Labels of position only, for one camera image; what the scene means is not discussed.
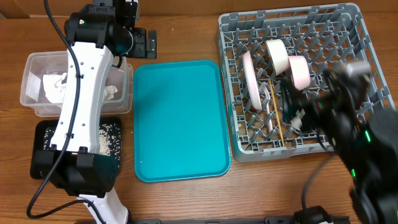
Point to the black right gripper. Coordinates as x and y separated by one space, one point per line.
326 113

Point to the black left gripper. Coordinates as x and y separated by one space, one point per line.
143 50

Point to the wooden chopstick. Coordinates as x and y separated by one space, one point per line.
277 113

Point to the white plastic fork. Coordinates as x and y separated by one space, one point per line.
265 106

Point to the small pink plate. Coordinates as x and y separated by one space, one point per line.
300 74

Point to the white bowl with peanuts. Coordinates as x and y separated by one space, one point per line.
278 55

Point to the large pink plate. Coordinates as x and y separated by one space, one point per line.
251 81

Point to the white cup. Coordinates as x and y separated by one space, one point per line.
296 121

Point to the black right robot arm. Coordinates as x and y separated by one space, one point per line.
368 150

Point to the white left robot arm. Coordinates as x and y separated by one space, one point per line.
94 37

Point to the grey dishwasher rack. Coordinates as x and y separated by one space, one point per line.
325 35

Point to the teal plastic tray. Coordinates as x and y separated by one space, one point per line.
180 127

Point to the black tray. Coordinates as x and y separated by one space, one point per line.
43 134

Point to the spilled rice and peanuts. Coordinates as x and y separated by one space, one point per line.
110 140

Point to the clear plastic bin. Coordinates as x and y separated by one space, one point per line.
41 63

